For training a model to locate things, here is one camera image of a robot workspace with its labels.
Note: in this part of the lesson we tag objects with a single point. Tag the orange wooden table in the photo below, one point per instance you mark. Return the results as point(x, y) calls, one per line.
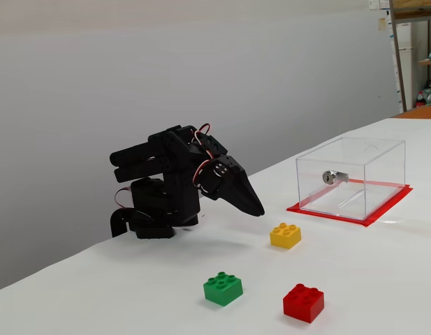
point(421, 112)

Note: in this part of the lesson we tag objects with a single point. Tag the silver cam lock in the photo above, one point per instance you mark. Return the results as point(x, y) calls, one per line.
point(327, 177)

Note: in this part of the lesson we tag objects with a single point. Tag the metal shelf post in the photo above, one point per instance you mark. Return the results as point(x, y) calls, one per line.
point(396, 52)

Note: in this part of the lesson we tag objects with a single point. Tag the transparent plastic box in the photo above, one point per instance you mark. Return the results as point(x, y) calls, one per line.
point(383, 167)

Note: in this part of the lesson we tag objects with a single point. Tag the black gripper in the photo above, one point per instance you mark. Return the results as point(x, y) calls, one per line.
point(236, 181)

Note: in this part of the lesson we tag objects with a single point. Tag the red tape frame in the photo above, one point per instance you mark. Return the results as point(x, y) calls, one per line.
point(389, 204)

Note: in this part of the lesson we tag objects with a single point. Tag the yellow lego brick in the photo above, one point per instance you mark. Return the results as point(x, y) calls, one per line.
point(285, 239)

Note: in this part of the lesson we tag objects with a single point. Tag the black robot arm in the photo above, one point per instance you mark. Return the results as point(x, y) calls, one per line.
point(180, 195)

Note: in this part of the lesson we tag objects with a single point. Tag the small paper note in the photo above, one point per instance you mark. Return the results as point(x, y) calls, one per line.
point(381, 24)

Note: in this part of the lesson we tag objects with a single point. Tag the red cola bottle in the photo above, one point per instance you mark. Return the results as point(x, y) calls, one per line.
point(420, 100)

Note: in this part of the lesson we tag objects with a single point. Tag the red lego brick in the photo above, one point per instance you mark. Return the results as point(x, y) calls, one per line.
point(302, 305)

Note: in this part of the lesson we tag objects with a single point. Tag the white cabinet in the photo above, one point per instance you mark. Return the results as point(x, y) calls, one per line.
point(406, 70)

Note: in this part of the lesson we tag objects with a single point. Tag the green lego brick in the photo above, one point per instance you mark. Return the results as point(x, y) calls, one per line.
point(222, 293)

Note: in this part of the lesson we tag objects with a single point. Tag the wooden shelf board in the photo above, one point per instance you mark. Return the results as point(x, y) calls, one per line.
point(430, 63)

